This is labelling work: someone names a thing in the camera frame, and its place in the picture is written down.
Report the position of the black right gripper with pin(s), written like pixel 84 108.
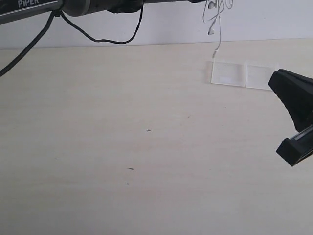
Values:
pixel 296 93

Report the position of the white wired earphones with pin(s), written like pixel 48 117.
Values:
pixel 219 5

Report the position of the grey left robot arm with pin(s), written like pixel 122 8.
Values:
pixel 13 10

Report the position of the clear plastic storage case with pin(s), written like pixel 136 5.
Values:
pixel 247 74

